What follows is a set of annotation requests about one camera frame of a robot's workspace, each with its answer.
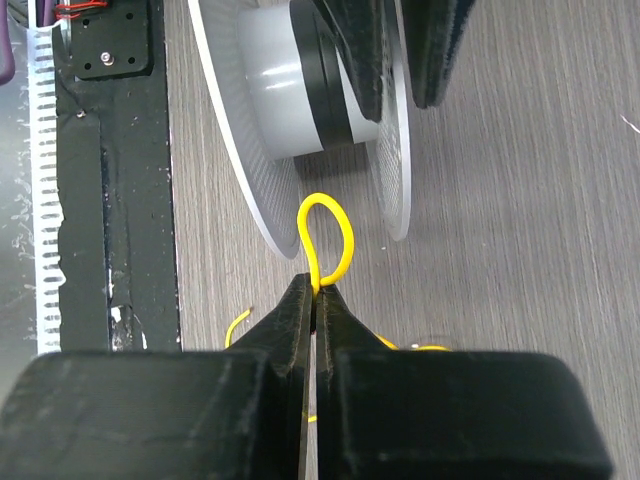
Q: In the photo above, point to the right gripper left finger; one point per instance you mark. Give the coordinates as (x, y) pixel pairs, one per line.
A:
(238, 413)

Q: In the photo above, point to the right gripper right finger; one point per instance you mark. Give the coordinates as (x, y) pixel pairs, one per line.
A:
(401, 414)

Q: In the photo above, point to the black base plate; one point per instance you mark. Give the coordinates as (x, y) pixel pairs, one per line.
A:
(116, 241)

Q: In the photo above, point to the translucent white spool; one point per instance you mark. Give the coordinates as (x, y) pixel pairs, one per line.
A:
(280, 90)

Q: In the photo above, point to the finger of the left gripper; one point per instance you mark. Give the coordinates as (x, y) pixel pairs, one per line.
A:
(433, 32)
(356, 28)

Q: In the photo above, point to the white slotted cable duct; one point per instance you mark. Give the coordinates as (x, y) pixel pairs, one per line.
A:
(47, 213)

